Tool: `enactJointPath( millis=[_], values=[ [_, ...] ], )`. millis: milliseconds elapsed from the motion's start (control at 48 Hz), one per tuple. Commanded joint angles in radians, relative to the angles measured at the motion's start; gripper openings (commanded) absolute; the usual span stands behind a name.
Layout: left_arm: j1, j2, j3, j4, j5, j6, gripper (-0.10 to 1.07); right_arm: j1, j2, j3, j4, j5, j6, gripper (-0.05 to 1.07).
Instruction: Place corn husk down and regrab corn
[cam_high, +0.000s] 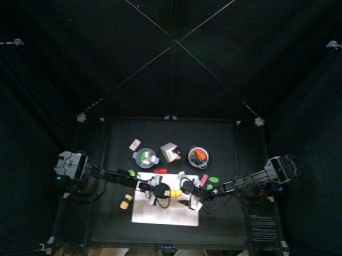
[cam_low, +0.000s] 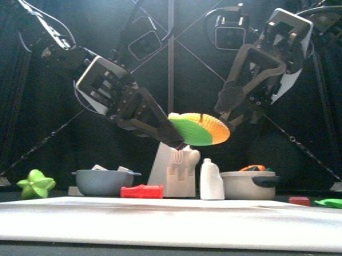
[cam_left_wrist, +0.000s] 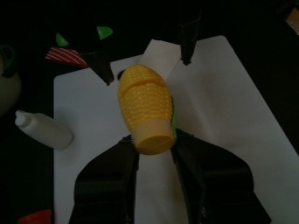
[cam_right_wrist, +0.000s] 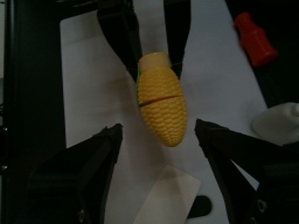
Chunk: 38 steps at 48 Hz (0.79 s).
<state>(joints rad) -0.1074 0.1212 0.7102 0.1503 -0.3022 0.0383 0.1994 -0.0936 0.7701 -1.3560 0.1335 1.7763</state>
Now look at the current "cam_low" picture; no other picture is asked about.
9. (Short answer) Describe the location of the beige toy spoon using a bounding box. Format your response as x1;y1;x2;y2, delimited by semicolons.
186;148;202;178

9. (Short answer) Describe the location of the white toy bottle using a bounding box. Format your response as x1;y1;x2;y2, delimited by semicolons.
198;157;226;201

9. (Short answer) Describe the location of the green toy corn husk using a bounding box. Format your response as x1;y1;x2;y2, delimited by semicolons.
169;118;214;148

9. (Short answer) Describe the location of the red toy block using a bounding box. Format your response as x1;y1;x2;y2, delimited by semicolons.
119;184;166;200

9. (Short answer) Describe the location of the green toy star fruit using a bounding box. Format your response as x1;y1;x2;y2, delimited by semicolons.
16;168;58;200

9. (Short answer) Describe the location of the small dark red block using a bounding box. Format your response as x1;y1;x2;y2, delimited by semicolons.
288;196;312;207

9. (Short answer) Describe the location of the blue-grey toy pot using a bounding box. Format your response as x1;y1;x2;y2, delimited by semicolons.
71;169;143;198

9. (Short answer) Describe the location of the beige toy fork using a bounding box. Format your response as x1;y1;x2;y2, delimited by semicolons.
171;150;186;178

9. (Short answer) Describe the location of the beige utensil holder block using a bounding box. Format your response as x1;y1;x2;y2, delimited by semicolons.
146;141;202;199

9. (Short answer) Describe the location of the orange toy food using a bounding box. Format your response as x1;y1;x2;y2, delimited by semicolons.
238;164;269;173

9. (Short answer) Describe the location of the vertical frame pole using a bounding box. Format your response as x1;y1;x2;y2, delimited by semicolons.
167;0;177;105

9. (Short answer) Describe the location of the white cutting board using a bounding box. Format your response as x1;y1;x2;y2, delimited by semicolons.
0;195;342;254

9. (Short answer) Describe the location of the green and orange toy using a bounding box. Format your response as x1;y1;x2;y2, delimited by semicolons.
167;112;233;147

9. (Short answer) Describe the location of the grey toy pot black handle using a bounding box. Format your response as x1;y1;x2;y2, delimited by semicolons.
219;170;282;201

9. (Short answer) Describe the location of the green toy leaf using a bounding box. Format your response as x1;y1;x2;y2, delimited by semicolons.
313;198;342;210

